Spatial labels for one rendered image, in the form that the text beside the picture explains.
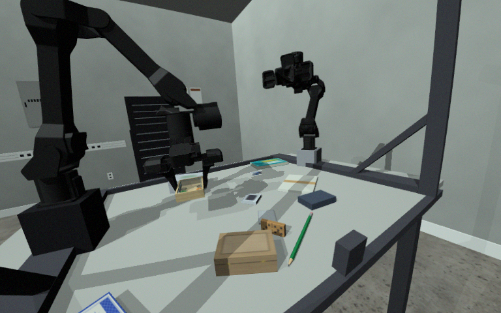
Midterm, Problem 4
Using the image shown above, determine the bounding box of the brown wooden box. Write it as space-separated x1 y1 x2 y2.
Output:
214 230 277 276

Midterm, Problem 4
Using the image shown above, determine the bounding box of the green pencil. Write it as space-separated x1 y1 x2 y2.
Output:
288 212 313 266

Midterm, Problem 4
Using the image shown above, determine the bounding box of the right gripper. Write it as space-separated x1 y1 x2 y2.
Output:
262 61 314 89

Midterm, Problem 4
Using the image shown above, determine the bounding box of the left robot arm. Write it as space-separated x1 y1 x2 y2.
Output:
20 0 222 209

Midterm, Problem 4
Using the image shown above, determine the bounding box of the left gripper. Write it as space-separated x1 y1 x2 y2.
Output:
144 132 223 191

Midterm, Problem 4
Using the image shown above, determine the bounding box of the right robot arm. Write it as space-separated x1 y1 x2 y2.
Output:
281 52 326 150

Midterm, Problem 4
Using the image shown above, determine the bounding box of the wooden ball-in-hole puzzle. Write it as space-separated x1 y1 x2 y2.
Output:
175 176 205 203

